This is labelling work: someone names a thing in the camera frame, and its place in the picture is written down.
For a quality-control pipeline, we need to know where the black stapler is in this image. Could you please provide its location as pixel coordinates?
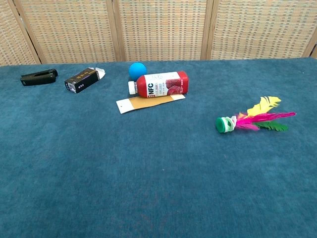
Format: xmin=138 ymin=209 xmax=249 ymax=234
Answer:
xmin=20 ymin=68 xmax=58 ymax=87

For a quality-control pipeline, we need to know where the blue carpet table cover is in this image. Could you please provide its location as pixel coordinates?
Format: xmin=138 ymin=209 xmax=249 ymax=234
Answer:
xmin=0 ymin=57 xmax=317 ymax=238

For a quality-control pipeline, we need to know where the red NFC juice bottle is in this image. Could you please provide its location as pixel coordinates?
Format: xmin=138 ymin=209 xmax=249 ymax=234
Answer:
xmin=128 ymin=71 xmax=189 ymax=99

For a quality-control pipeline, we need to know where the tan and white paper card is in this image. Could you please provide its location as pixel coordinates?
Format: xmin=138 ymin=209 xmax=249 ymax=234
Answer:
xmin=116 ymin=94 xmax=186 ymax=115

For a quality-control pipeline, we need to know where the woven folding screen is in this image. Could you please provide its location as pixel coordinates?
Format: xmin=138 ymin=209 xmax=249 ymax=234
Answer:
xmin=0 ymin=0 xmax=317 ymax=66

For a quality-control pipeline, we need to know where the black carton box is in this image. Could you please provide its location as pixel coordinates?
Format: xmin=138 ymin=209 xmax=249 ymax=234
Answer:
xmin=64 ymin=67 xmax=106 ymax=94

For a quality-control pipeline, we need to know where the blue ball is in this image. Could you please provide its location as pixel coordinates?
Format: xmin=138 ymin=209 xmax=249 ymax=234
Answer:
xmin=128 ymin=62 xmax=147 ymax=81

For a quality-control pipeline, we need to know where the colourful feather shuttlecock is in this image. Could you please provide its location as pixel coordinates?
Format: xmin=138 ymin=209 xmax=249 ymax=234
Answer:
xmin=215 ymin=96 xmax=297 ymax=134

